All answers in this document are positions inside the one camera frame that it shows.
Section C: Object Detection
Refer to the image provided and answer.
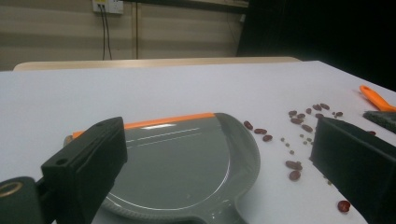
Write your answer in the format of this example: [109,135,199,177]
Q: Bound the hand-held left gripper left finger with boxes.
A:
[41,117,128,224]

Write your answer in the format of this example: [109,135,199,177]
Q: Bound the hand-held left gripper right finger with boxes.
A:
[310,117,396,224]

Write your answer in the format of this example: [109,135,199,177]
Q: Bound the red beans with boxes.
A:
[243,103,377,214]

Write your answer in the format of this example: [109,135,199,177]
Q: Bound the small green beans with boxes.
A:
[279,111,337,186]

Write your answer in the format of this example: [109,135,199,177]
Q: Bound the orange brush with black bristles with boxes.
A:
[359,84,396,134]

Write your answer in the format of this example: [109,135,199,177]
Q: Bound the grey dustpan with orange edge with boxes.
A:
[64,112,262,224]

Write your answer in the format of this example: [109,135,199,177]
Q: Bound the wooden table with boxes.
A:
[12,56,302,72]

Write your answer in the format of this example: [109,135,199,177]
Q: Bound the black curtain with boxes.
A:
[236,0,396,92]

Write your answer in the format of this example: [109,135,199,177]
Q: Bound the black metal crossbar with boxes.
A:
[122,0,250,8]

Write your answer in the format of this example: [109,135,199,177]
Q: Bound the black wall cable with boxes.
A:
[103,3,113,61]
[98,3,106,61]

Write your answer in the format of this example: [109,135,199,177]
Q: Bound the beige wall conduit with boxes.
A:
[130,1,140,60]

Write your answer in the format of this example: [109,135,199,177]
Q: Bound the white wall socket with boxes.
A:
[92,0,124,15]

